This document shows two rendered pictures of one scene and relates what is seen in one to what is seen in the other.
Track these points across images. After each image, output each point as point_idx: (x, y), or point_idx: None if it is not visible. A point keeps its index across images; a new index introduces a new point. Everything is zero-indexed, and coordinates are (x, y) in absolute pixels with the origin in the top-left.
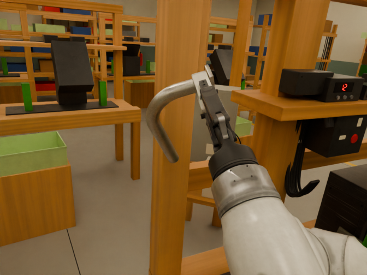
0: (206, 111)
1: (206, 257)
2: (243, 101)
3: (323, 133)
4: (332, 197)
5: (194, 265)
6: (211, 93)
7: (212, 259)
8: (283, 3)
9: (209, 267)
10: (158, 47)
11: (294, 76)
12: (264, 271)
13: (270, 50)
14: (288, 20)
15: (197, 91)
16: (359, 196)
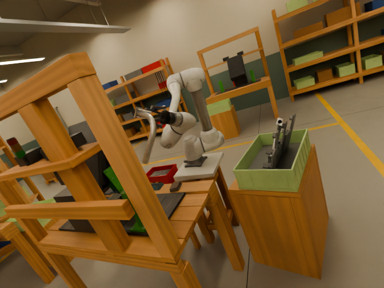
0: (157, 112)
1: (144, 250)
2: (83, 158)
3: None
4: None
5: (154, 248)
6: (155, 106)
7: (143, 248)
8: (42, 107)
9: (150, 244)
10: (105, 118)
11: (80, 135)
12: (190, 114)
13: (54, 134)
14: (54, 114)
15: (149, 111)
16: None
